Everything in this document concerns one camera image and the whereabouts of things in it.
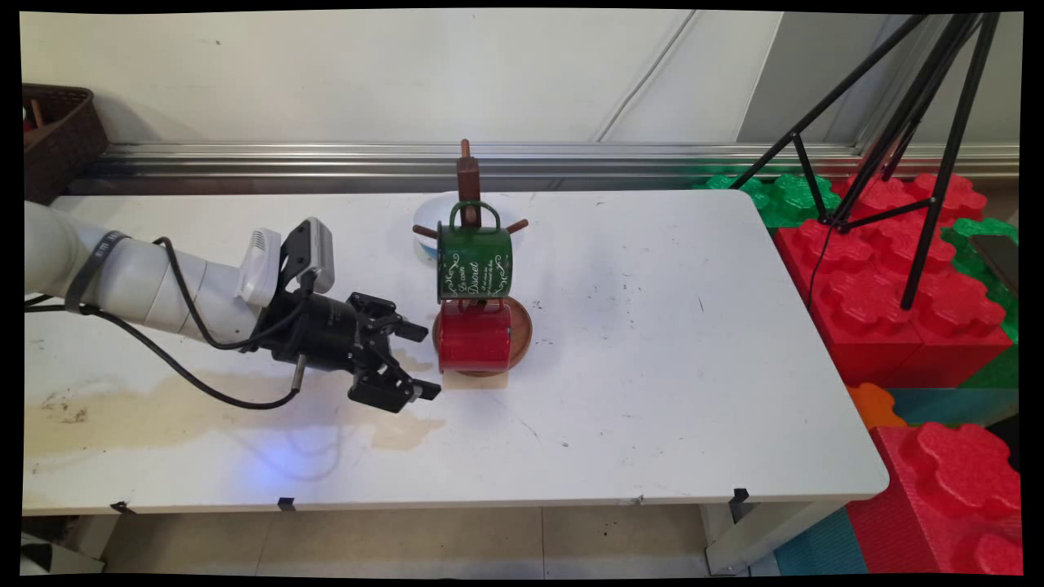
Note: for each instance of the teal foam mat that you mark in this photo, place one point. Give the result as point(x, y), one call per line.
point(820, 546)
point(946, 405)

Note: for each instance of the red foam building block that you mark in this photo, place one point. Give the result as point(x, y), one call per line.
point(864, 318)
point(938, 489)

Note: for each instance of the red speckled enamel mug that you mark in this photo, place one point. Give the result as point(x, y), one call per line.
point(473, 338)

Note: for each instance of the dark wicker basket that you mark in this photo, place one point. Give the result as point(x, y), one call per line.
point(65, 155)

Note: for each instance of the aluminium wall rail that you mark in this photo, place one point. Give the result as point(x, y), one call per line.
point(285, 159)

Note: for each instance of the white table leg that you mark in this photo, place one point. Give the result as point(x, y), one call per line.
point(734, 546)
point(94, 534)

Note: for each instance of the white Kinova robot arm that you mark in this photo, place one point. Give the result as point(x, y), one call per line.
point(139, 285)

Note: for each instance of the black tripod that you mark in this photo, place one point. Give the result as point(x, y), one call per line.
point(949, 163)

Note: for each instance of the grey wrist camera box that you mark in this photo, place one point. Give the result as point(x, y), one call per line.
point(318, 253)

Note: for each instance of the wooden mug tree stand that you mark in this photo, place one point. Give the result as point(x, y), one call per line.
point(467, 175)

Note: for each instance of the orange foam piece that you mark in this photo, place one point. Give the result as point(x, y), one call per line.
point(873, 406)

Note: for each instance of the green enamel mug white lettering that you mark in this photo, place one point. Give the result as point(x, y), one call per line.
point(473, 261)

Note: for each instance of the green foam building block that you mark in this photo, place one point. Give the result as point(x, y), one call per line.
point(767, 204)
point(956, 244)

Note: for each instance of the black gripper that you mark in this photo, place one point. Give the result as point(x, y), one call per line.
point(314, 330)

